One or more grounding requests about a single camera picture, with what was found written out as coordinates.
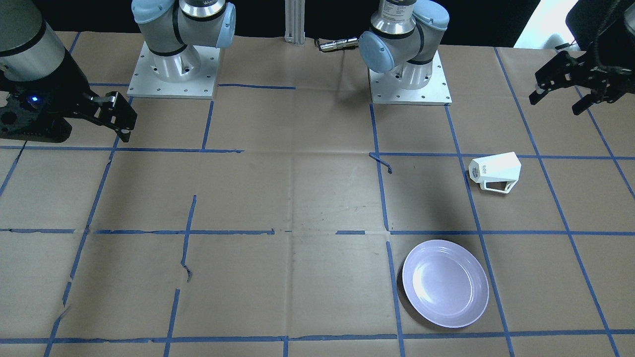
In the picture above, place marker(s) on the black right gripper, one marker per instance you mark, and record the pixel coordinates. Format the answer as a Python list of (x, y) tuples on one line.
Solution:
[(73, 85)]

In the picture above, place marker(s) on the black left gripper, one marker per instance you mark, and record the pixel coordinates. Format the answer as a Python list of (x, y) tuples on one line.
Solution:
[(606, 81)]

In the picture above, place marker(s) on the white faceted cup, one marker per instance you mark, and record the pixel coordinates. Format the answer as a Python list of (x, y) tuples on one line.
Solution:
[(496, 173)]

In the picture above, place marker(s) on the lilac plate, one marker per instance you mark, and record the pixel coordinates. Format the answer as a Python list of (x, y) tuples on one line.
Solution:
[(445, 283)]

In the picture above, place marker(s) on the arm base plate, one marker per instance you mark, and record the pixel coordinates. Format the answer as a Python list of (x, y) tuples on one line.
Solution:
[(173, 82), (411, 84)]

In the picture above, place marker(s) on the aluminium frame post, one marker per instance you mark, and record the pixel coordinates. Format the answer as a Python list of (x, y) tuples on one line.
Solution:
[(294, 20)]

